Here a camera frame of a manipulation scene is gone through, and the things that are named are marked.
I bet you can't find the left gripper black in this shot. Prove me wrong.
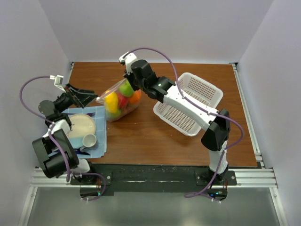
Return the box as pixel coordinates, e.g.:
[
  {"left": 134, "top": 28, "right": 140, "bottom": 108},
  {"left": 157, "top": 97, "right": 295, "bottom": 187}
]
[{"left": 54, "top": 84, "right": 97, "bottom": 114}]

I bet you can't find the clear zip top bag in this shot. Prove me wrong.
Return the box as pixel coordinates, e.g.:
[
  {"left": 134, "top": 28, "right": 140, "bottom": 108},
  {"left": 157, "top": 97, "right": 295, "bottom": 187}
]
[{"left": 96, "top": 79, "right": 142, "bottom": 122}]

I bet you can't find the white plastic basket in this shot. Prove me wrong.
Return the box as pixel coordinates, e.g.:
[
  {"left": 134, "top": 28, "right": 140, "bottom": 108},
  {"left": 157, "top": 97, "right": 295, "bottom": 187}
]
[{"left": 153, "top": 72, "right": 223, "bottom": 137}]

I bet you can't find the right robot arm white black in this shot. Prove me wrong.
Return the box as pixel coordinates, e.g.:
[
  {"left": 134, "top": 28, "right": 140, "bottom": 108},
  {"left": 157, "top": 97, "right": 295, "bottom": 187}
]
[{"left": 119, "top": 58, "right": 230, "bottom": 185}]

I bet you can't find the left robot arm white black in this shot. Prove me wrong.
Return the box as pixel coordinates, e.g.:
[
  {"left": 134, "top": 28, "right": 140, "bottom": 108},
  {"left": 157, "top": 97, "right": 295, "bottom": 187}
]
[{"left": 32, "top": 84, "right": 97, "bottom": 185}]

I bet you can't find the green fake apple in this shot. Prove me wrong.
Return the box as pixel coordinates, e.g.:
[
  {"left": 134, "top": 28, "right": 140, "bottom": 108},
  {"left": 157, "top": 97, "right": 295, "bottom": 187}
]
[{"left": 119, "top": 81, "right": 135, "bottom": 97}]

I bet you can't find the orange fake orange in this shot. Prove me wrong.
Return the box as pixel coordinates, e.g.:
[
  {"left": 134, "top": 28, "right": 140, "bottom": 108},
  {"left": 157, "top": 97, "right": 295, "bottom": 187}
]
[{"left": 128, "top": 90, "right": 141, "bottom": 105}]

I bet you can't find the red fake apple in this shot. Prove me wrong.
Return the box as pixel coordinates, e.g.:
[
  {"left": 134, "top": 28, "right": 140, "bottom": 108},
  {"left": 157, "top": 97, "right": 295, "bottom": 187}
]
[{"left": 117, "top": 92, "right": 129, "bottom": 109}]

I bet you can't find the yellow fake lemon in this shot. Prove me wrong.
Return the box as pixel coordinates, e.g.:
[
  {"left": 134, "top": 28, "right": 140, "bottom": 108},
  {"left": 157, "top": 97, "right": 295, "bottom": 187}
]
[{"left": 104, "top": 92, "right": 118, "bottom": 113}]

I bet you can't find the beige ceramic plate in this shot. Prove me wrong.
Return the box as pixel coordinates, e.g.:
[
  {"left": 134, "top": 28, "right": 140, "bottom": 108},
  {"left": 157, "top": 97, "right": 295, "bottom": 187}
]
[{"left": 67, "top": 114, "right": 96, "bottom": 138}]

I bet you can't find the white ceramic cup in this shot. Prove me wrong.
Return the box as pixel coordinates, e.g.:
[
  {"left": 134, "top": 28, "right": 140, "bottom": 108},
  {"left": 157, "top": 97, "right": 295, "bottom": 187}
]
[{"left": 82, "top": 134, "right": 98, "bottom": 149}]

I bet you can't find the blue checkered cloth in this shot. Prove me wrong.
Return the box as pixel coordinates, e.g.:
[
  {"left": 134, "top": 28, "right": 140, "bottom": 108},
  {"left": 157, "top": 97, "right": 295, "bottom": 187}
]
[{"left": 64, "top": 106, "right": 107, "bottom": 159}]

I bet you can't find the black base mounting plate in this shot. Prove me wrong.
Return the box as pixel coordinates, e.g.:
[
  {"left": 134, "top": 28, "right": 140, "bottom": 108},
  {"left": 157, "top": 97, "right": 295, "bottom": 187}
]
[{"left": 70, "top": 163, "right": 236, "bottom": 197}]

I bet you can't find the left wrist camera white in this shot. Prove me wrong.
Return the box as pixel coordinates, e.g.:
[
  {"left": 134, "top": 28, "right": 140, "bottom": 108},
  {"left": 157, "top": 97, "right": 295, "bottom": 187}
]
[{"left": 49, "top": 75, "right": 65, "bottom": 92}]

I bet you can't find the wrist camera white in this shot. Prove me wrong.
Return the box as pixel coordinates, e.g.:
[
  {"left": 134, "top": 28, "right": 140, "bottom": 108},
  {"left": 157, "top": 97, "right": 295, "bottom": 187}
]
[
  {"left": 119, "top": 52, "right": 138, "bottom": 74},
  {"left": 49, "top": 75, "right": 65, "bottom": 92}
]

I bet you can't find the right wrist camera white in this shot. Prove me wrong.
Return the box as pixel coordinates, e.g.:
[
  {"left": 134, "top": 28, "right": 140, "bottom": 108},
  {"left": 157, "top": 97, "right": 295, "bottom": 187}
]
[{"left": 119, "top": 52, "right": 138, "bottom": 74}]

